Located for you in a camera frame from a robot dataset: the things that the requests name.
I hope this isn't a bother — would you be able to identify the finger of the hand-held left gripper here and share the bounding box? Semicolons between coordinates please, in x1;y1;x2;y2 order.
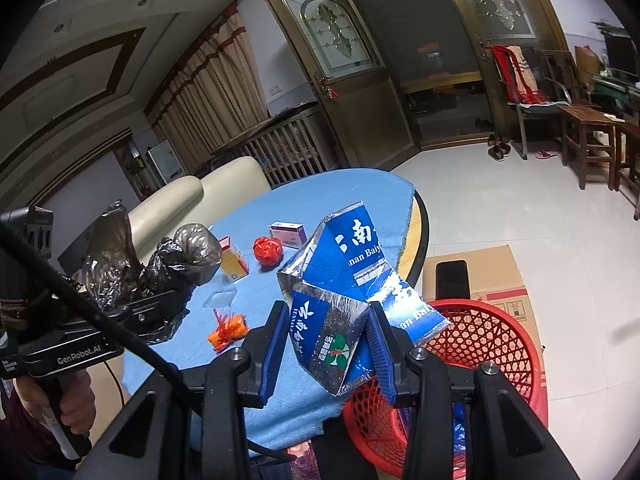
107;287;191;346

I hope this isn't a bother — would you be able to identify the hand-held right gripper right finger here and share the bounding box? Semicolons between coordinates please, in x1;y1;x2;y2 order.
367;305;571;480

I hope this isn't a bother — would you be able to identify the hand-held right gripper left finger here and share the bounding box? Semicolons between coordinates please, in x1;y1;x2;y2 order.
85;300;296;480

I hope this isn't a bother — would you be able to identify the black plastic bag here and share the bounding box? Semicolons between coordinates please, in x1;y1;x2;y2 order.
80;200;223;346

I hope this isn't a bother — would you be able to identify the red plastic mesh basket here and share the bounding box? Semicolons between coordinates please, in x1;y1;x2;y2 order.
342;299;548;480

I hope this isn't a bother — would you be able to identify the blue silver carton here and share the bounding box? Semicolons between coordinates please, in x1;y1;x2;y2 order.
276;201;451;398

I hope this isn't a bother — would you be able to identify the red plastic bag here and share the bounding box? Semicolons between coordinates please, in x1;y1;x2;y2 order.
252;236;282;265

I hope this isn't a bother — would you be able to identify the person's left forearm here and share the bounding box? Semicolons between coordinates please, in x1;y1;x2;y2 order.
0;395;61;468

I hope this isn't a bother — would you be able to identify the person's left hand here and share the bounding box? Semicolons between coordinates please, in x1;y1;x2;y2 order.
20;380;97;442

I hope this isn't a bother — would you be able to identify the orange crumpled wrapper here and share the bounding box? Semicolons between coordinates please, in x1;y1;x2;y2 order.
208;310;249;353

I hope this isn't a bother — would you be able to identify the orange white medicine box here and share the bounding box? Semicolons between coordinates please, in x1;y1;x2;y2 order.
220;236;250;281

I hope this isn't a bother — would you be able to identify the black smartphone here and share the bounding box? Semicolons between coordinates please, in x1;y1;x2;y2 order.
435;259;472;303

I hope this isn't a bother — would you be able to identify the round wooden table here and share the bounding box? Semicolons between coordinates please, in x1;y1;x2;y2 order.
395;192;431;286

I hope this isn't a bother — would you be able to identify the purple white medicine box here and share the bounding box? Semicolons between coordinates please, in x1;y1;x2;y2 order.
269;221;307;250

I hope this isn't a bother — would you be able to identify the brown cardboard box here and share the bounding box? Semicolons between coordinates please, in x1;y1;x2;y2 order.
422;245;546;361

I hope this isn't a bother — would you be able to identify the cream leather sofa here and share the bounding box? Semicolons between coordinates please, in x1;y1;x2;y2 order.
127;156;273;256

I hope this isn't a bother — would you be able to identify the white standing air conditioner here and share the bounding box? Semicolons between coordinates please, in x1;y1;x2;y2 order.
147;141;182;186

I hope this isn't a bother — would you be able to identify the blue tablecloth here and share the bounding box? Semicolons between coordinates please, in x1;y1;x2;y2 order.
122;167;416;453

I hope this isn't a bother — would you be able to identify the wooden slatted crib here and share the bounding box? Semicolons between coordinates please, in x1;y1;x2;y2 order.
212;105;341;188

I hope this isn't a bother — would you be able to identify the beige striped curtain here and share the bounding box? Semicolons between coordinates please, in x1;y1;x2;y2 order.
145;5;271;171

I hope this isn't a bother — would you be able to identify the wooden door with stained glass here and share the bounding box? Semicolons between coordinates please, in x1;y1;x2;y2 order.
430;0;573;146
260;0;418;171

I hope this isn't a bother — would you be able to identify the red striped cloth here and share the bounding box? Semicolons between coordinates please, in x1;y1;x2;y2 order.
490;45;551;106

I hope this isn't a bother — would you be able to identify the dark wooden stool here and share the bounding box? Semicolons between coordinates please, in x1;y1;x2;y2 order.
557;105;626;191
612;120;640;221

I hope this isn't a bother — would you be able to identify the dark screen door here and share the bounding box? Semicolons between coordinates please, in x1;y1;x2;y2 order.
345;0;496;151

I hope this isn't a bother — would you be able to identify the dark wooden chair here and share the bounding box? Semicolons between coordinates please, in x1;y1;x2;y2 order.
542;50;601;106

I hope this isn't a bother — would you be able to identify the glass computer desk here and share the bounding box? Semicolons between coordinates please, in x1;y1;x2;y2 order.
592;72;640;123

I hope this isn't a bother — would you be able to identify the tan cardboard carton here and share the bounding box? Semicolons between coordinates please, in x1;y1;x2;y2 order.
575;45;603;86

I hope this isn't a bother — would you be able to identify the black computer monitor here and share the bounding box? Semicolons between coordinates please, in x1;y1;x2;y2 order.
600;27;638;81

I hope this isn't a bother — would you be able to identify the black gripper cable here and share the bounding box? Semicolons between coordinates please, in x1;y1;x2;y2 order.
0;222;201;411

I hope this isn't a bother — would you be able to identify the metal frame chair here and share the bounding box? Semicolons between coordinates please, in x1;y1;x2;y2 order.
492;45;576;161

